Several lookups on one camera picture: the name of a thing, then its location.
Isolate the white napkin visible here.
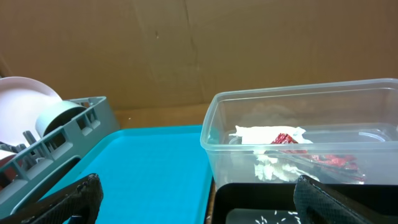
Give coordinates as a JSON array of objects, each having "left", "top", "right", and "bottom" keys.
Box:
[{"left": 231, "top": 126, "right": 318, "bottom": 183}]

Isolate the large white plate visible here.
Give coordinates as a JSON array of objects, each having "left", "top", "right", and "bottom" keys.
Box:
[{"left": 1, "top": 77, "right": 62, "bottom": 146}]

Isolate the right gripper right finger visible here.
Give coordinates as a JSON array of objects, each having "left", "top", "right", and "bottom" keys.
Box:
[{"left": 294, "top": 175, "right": 397, "bottom": 224}]

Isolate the teal serving tray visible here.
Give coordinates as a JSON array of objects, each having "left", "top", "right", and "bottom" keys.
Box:
[{"left": 48, "top": 126, "right": 213, "bottom": 224}]

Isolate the white rice pile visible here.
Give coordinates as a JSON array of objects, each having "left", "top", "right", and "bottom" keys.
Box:
[{"left": 254, "top": 210, "right": 302, "bottom": 224}]

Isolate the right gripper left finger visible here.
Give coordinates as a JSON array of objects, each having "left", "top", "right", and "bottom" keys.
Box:
[{"left": 1, "top": 174, "right": 103, "bottom": 224}]

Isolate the clear plastic bin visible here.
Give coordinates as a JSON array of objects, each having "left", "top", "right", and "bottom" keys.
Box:
[{"left": 200, "top": 78, "right": 397, "bottom": 187}]

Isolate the red snack wrapper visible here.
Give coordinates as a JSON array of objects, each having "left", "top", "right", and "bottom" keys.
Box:
[{"left": 264, "top": 149, "right": 366, "bottom": 184}]

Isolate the black tray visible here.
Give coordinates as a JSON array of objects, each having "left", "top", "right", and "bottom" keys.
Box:
[{"left": 211, "top": 183, "right": 397, "bottom": 224}]

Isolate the grey bowl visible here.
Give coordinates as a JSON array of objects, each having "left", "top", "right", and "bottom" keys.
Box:
[{"left": 35, "top": 101, "right": 86, "bottom": 138}]

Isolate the grey plastic dish rack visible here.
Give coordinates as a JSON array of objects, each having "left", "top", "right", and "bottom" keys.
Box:
[{"left": 1, "top": 96, "right": 120, "bottom": 218}]

